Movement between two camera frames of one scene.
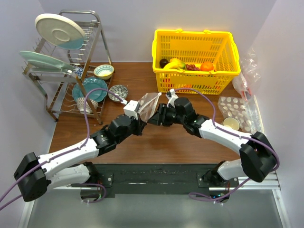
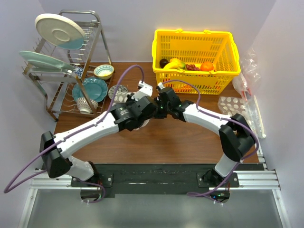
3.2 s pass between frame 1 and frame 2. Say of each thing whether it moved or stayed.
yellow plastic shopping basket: stayed
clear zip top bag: moved
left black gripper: moved
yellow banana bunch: stayed
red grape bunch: stayed
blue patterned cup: stayed
